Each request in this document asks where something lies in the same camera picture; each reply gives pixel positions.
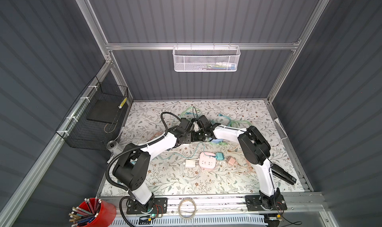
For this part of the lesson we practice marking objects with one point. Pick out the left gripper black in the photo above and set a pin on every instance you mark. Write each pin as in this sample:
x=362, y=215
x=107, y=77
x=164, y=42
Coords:
x=189, y=136

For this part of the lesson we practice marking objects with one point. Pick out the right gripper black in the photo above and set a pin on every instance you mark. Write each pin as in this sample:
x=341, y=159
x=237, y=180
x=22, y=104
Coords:
x=193, y=138

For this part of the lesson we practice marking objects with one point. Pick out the pink power strip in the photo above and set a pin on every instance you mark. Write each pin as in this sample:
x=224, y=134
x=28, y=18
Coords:
x=207, y=161

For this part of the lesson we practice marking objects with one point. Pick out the teal charger plug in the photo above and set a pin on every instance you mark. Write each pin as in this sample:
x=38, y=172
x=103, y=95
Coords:
x=219, y=156

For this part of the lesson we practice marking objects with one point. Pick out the white charger plug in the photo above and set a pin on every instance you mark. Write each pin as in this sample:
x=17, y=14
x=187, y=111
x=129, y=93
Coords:
x=190, y=163

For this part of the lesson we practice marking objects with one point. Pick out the pink charger plug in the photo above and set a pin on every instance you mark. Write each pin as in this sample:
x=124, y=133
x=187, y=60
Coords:
x=231, y=161

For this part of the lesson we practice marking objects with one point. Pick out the blue power strip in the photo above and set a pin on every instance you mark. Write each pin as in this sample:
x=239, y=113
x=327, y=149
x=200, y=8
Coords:
x=216, y=141

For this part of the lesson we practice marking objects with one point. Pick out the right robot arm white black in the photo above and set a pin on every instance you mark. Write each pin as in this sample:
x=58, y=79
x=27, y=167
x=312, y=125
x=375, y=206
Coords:
x=255, y=148

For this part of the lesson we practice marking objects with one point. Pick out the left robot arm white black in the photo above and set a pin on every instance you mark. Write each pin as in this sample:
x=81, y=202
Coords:
x=128, y=169

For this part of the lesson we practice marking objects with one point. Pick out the white energy drink can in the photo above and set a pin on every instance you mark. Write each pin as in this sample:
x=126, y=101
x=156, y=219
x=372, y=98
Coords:
x=114, y=147

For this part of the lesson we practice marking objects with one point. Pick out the clear tape roll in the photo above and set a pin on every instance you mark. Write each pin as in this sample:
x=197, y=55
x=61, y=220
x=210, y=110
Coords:
x=187, y=209

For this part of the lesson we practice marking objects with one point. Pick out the red pencil cup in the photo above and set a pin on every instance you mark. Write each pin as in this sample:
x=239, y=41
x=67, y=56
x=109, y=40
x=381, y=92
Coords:
x=92, y=212

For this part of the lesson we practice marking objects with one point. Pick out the white wire mesh basket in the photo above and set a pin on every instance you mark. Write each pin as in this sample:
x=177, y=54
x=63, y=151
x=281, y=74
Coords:
x=206, y=58

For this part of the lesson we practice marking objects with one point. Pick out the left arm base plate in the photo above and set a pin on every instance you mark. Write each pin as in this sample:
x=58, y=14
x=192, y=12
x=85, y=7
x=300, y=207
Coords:
x=155, y=205

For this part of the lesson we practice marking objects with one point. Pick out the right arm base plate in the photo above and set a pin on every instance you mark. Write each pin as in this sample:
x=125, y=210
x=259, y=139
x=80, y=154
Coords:
x=264, y=203

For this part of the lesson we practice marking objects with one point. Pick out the black wire mesh basket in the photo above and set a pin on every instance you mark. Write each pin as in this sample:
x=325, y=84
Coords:
x=97, y=117

